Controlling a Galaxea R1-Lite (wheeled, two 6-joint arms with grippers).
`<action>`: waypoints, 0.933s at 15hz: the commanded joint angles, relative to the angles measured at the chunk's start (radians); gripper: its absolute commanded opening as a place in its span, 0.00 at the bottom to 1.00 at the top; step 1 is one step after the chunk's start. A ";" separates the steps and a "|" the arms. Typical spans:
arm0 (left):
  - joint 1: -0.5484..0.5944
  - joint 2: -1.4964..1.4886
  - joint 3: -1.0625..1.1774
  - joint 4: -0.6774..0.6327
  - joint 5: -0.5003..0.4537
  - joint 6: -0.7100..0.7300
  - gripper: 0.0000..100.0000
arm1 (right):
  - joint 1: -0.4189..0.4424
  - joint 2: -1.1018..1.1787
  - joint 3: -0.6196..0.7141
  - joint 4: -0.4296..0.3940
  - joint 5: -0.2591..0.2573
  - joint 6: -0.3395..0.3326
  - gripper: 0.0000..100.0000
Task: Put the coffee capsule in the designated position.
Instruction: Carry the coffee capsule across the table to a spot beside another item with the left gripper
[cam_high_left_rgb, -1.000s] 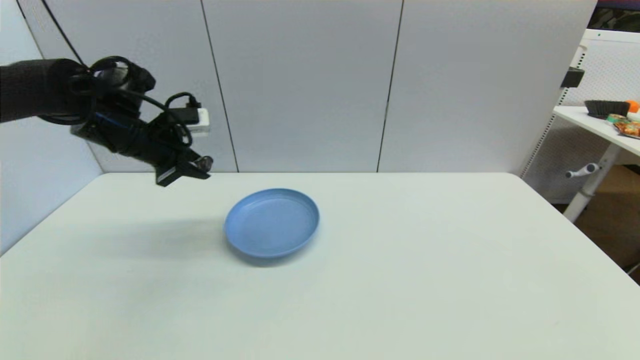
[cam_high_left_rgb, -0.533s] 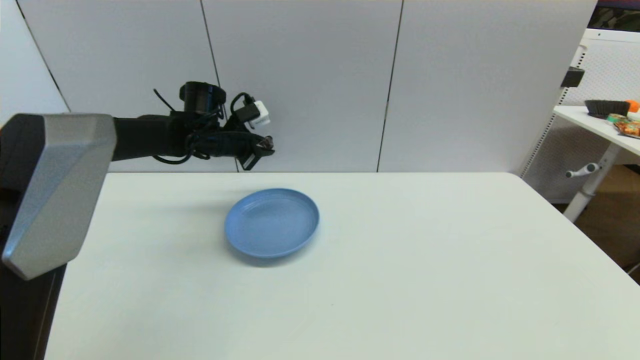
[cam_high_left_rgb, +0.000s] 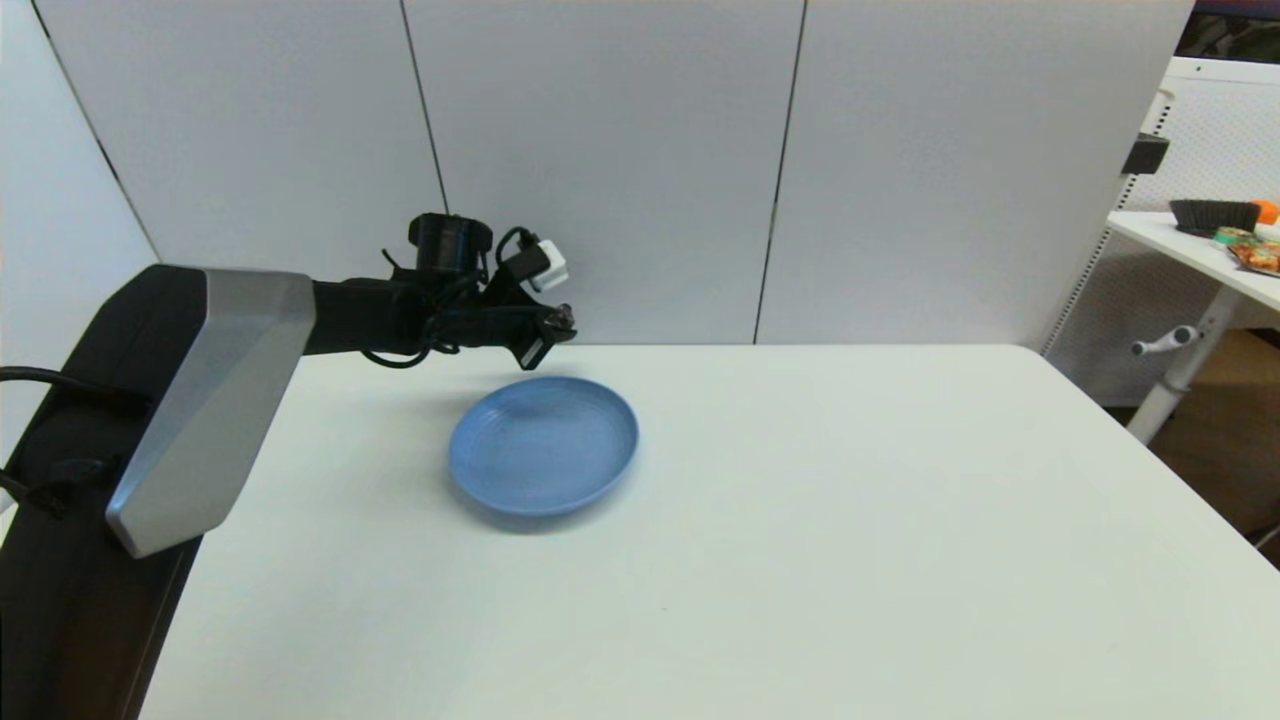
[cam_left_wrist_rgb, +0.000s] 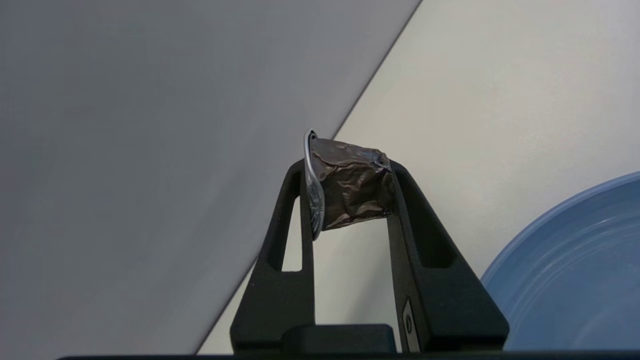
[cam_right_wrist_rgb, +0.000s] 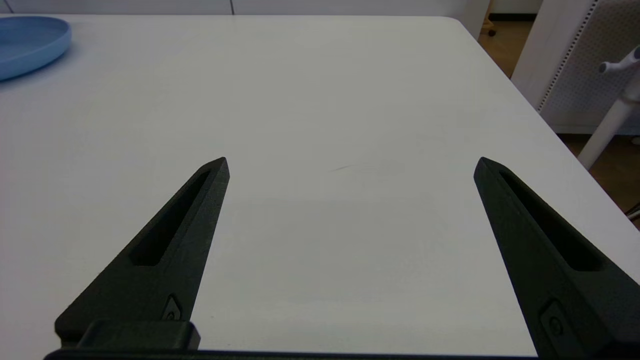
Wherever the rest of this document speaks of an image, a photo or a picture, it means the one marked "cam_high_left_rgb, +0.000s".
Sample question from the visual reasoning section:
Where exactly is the white side table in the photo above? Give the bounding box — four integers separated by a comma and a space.
1105, 213, 1280, 447

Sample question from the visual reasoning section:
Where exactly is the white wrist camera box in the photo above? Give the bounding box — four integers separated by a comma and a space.
519, 236, 570, 294

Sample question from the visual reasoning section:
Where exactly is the white pegboard panel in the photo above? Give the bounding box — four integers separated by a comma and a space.
1040, 60, 1280, 409

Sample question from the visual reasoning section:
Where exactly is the blue round plate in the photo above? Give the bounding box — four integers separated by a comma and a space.
448, 377, 640, 517

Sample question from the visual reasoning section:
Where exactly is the black clamp box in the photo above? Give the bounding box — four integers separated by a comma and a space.
1119, 138, 1167, 180

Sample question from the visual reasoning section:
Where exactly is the black ribbed basket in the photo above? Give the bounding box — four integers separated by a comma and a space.
1167, 201, 1259, 240

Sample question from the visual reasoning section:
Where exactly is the white table crank handle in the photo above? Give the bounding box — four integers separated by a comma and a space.
1130, 327, 1199, 359

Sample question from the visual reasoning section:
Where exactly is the orange snack packet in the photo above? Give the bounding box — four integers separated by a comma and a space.
1228, 243, 1280, 279

